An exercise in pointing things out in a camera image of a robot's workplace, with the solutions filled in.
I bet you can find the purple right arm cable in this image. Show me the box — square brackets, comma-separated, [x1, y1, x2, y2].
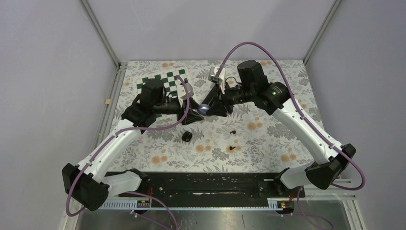
[215, 41, 366, 191]

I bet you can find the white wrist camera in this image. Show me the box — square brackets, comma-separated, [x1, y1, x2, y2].
[177, 83, 194, 103]
[208, 66, 226, 94]

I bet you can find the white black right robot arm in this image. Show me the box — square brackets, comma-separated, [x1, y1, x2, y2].
[198, 60, 356, 197]

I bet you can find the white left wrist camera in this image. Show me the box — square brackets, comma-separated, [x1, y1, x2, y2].
[177, 83, 194, 103]

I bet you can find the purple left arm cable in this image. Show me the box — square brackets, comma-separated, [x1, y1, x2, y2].
[65, 75, 191, 218]

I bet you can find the black round cap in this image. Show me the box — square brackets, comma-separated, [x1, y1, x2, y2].
[181, 131, 193, 142]

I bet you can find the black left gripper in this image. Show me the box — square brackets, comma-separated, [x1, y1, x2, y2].
[154, 98, 205, 125]

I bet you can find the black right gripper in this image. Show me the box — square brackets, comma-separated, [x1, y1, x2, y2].
[206, 80, 255, 118]

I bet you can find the green white checkered board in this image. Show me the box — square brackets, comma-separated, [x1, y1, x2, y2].
[135, 69, 190, 117]

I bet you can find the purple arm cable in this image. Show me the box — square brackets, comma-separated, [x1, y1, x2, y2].
[215, 41, 366, 191]
[65, 75, 191, 218]

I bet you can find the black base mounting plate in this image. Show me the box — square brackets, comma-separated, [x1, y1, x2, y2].
[137, 172, 305, 206]

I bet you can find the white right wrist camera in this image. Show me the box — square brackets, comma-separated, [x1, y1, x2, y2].
[208, 66, 226, 94]

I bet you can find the white slotted cable duct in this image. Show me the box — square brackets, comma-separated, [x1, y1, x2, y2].
[99, 197, 287, 211]

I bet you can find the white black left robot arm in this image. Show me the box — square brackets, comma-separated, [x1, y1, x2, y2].
[62, 75, 203, 217]

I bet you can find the floral patterned table mat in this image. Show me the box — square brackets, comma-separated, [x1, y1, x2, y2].
[109, 60, 323, 173]

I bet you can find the purple earbud charging case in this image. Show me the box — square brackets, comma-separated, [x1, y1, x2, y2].
[197, 104, 210, 116]

